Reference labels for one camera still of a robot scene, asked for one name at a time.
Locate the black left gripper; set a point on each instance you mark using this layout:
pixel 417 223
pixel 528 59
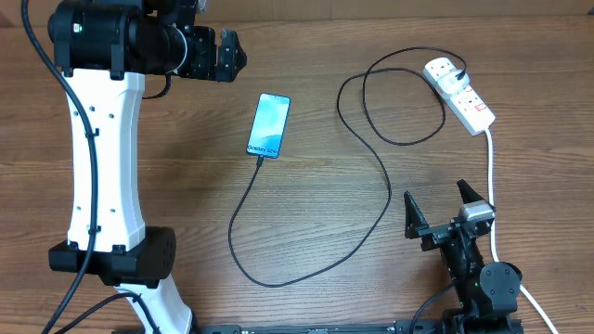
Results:
pixel 206 67

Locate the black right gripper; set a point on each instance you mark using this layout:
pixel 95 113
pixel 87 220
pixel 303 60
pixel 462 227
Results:
pixel 417 227

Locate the Samsung Galaxy smartphone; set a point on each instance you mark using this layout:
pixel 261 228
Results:
pixel 268 126

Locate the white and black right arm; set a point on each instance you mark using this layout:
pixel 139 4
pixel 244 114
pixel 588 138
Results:
pixel 487 292

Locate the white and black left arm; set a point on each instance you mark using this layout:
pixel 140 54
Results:
pixel 104 51

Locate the white charger adapter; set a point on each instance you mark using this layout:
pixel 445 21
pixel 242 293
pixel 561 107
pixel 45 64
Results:
pixel 452 83

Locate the white power strip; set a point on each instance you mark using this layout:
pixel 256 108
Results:
pixel 470 109

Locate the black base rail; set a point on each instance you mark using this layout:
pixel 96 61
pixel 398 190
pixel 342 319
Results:
pixel 352 327

